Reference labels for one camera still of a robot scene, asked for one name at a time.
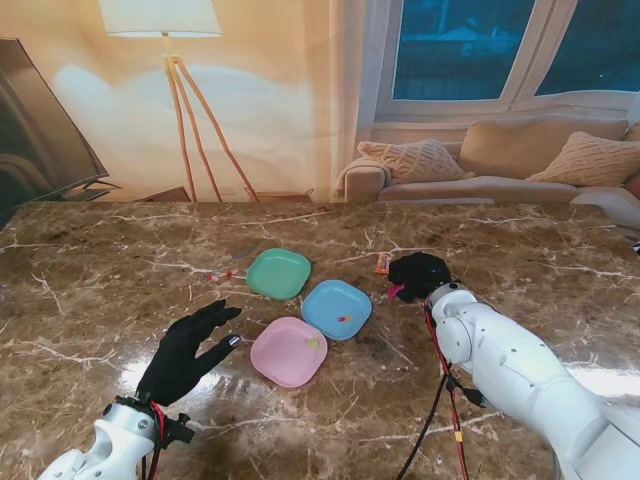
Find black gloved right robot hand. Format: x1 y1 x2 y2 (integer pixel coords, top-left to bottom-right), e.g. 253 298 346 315
387 252 451 304

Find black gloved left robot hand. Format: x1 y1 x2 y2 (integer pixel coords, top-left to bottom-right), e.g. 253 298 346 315
137 298 243 406

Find blue square plastic dish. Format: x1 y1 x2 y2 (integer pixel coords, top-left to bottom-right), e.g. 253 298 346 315
300 279 374 342

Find pink square plastic dish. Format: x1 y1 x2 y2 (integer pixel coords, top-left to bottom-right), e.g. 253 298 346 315
249 316 330 389

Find cream knitted cushion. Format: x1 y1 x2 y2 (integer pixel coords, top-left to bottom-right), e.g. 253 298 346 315
356 139 466 185
526 131 640 188

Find cream throw blanket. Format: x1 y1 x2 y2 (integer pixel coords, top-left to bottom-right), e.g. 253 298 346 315
333 157 394 196

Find green square plastic dish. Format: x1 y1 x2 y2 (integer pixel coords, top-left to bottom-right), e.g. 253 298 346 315
246 248 313 302

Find beige sofa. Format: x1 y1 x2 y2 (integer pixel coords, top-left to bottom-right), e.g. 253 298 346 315
338 118 640 236

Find low wooden tv cabinet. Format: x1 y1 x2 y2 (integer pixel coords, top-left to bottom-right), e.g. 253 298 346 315
134 186 194 203

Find sheer white curtain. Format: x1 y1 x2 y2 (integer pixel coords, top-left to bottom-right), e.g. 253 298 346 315
327 0 396 201

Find white framed window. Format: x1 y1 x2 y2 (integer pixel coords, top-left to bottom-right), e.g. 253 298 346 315
374 0 640 121

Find flat screen television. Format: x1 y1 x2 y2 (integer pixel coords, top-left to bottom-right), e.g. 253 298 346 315
0 37 123 216

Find wooden tripod floor lamp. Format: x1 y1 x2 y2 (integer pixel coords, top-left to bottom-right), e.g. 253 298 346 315
98 0 261 203

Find red black left arm cables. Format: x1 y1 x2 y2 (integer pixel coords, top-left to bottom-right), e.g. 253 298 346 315
139 399 166 480

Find red black arm cables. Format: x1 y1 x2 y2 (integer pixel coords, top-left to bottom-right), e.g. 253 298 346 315
394 297 489 480
139 399 166 480

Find red black right arm cables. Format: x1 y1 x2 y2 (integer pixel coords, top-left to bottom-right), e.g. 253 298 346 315
394 297 489 480

